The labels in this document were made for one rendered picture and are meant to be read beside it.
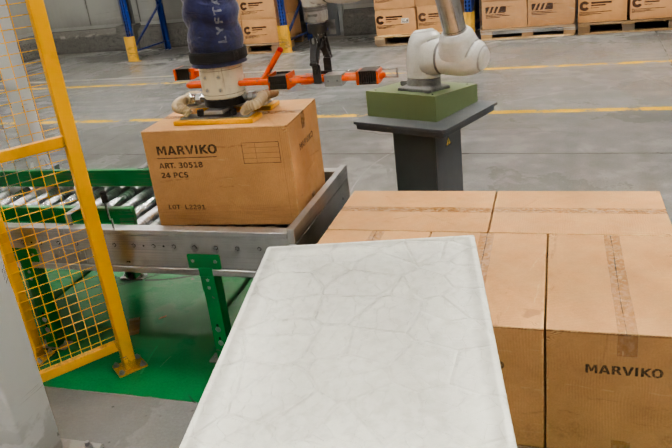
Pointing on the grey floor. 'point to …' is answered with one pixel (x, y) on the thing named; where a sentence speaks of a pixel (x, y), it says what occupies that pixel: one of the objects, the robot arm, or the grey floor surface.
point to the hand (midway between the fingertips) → (323, 76)
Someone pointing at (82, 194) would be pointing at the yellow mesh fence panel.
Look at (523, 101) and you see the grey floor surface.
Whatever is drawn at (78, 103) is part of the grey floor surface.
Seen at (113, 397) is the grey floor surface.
